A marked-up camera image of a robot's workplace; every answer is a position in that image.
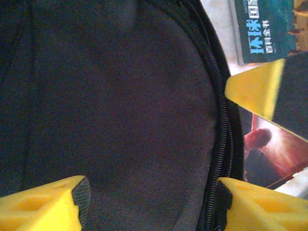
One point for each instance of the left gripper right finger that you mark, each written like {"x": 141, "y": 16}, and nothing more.
{"x": 269, "y": 211}

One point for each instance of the Three Days To See book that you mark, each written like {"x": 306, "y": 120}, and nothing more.
{"x": 269, "y": 154}

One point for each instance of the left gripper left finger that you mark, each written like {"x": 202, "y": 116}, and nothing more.
{"x": 36, "y": 209}

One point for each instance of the black fabric backpack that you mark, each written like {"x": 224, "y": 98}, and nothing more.
{"x": 108, "y": 108}

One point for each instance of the teal travel book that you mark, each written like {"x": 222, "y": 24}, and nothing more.
{"x": 264, "y": 29}

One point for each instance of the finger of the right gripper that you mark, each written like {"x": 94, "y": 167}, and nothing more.
{"x": 260, "y": 89}

